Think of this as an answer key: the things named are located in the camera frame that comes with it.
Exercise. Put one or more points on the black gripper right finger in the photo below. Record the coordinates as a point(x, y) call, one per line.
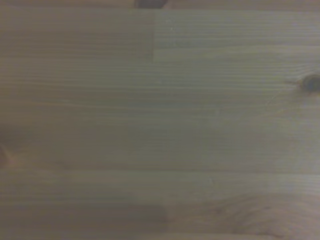
point(159, 2)

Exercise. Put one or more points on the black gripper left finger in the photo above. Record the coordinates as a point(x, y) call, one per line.
point(143, 3)

